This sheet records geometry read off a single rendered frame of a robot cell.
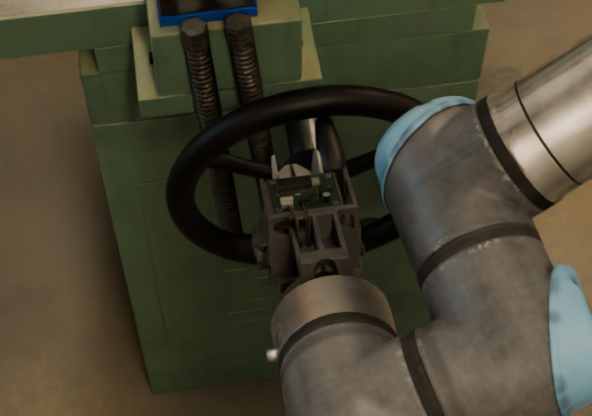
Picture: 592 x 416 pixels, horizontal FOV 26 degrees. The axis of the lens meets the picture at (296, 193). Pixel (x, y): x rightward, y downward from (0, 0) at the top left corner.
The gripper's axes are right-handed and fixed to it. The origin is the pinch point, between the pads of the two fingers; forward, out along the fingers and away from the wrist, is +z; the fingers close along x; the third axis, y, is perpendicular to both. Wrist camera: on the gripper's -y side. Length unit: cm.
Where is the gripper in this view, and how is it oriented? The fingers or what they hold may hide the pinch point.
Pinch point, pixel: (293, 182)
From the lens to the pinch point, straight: 113.0
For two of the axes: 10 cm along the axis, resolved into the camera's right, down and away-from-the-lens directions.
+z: -1.4, -5.9, 7.9
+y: -0.6, -8.0, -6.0
